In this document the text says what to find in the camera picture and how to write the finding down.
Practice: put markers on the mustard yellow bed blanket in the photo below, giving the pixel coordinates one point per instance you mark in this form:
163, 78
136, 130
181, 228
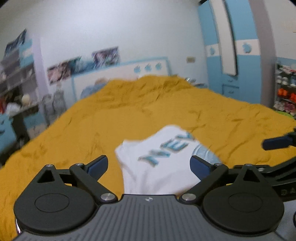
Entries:
134, 110

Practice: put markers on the white t-shirt with blue print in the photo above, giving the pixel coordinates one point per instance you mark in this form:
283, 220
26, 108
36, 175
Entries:
160, 164

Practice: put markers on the white blue headboard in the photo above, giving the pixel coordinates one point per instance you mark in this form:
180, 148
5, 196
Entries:
128, 70

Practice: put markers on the anime wall poster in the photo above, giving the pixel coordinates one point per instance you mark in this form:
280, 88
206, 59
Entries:
81, 64

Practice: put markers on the blue pillow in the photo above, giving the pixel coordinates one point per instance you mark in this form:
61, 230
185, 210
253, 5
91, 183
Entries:
92, 89

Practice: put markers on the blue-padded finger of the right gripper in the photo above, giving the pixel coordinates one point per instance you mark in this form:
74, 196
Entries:
279, 142

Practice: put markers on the beige wall switch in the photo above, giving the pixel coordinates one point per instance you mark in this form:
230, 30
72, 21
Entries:
190, 59

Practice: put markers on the blue white wardrobe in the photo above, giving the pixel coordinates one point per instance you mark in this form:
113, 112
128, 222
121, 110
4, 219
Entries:
240, 49

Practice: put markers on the shoe rack with shoes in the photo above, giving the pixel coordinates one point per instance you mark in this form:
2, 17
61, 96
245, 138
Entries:
284, 101

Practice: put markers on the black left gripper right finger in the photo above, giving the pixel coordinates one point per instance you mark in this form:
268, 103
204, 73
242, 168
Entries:
210, 175

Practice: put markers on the blue white shelf unit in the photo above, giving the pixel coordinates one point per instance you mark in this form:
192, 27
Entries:
23, 85

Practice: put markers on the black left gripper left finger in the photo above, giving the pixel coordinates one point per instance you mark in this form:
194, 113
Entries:
86, 177

